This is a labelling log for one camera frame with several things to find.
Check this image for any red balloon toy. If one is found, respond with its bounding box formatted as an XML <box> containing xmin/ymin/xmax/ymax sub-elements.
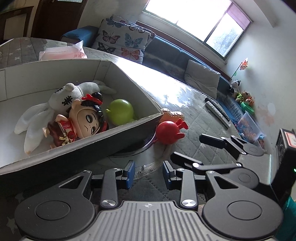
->
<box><xmin>154</xmin><ymin>118</ymin><xmax>189</xmax><ymax>145</ymax></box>

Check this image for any tan peanut squeeze toy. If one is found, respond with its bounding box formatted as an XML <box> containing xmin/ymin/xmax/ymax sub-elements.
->
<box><xmin>159</xmin><ymin>108</ymin><xmax>185</xmax><ymax>123</ymax></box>

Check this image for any big-head doll red dress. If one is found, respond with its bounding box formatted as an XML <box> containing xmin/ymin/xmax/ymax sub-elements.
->
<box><xmin>43</xmin><ymin>92</ymin><xmax>109</xmax><ymax>149</ymax></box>

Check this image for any white knitted plush rabbit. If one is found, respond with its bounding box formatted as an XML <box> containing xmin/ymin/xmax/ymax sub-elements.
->
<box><xmin>14</xmin><ymin>80</ymin><xmax>116</xmax><ymax>154</ymax></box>

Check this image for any grey quilted star tablecloth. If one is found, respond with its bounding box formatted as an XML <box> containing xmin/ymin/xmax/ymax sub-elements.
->
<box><xmin>0</xmin><ymin>36</ymin><xmax>243</xmax><ymax>241</ymax></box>

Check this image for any white remote control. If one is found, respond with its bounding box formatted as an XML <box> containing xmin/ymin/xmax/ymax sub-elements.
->
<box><xmin>205</xmin><ymin>101</ymin><xmax>231</xmax><ymax>128</ymax></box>

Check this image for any black remote control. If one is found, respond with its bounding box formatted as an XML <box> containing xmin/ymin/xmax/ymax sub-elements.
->
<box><xmin>205</xmin><ymin>97</ymin><xmax>230</xmax><ymax>121</ymax></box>

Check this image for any clear plastic toy bin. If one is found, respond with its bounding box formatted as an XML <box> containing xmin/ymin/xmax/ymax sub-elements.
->
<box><xmin>237</xmin><ymin>112</ymin><xmax>266</xmax><ymax>150</ymax></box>

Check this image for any stuffed toys pile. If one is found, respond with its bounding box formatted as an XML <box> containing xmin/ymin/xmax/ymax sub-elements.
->
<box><xmin>230</xmin><ymin>80</ymin><xmax>254</xmax><ymax>115</ymax></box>

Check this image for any green balloon toy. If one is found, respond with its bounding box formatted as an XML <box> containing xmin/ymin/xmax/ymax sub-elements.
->
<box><xmin>106</xmin><ymin>99</ymin><xmax>135</xmax><ymax>126</ymax></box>

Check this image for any grey sofa pillow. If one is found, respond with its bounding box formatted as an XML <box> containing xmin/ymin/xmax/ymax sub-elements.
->
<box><xmin>184</xmin><ymin>60</ymin><xmax>220</xmax><ymax>99</ymax></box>

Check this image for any paper pinwheel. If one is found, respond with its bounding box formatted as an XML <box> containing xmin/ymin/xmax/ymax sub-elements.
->
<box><xmin>231</xmin><ymin>58</ymin><xmax>248</xmax><ymax>78</ymax></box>

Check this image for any window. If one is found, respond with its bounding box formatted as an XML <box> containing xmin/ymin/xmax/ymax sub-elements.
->
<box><xmin>144</xmin><ymin>0</ymin><xmax>251</xmax><ymax>59</ymax></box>

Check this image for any pink tissue pack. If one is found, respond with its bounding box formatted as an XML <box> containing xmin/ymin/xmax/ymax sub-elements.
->
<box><xmin>39</xmin><ymin>41</ymin><xmax>87</xmax><ymax>61</ymax></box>

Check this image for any white cardboard box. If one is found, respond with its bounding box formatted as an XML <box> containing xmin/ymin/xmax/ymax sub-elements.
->
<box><xmin>1</xmin><ymin>59</ymin><xmax>163</xmax><ymax>174</ymax></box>

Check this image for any butterfly print cushion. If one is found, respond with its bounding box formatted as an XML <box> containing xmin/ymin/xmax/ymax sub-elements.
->
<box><xmin>92</xmin><ymin>16</ymin><xmax>156</xmax><ymax>64</ymax></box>

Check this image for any dark wooden door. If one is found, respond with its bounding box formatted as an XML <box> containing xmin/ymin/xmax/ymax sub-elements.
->
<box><xmin>31</xmin><ymin>0</ymin><xmax>87</xmax><ymax>40</ymax></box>

